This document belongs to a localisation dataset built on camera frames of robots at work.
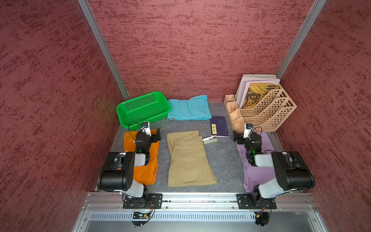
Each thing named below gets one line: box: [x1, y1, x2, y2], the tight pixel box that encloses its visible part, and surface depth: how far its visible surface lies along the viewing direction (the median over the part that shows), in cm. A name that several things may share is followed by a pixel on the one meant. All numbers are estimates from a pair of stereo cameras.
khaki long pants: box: [166, 130, 218, 188], surface depth 89 cm
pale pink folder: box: [234, 73, 281, 109], surface depth 99 cm
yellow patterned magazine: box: [241, 82, 281, 109], surface depth 99 cm
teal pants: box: [167, 95, 213, 121], surface depth 116 cm
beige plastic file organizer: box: [223, 86, 297, 133], surface depth 101 cm
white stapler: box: [202, 135, 218, 145], surface depth 98 cm
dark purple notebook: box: [209, 116, 229, 138], surface depth 106 cm
